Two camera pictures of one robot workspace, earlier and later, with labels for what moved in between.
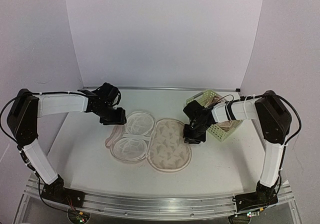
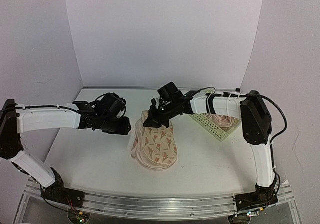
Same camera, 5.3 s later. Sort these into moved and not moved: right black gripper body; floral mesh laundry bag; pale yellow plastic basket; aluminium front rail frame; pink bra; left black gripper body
Moved: left black gripper body; right black gripper body; floral mesh laundry bag
Not moved: pink bra; pale yellow plastic basket; aluminium front rail frame
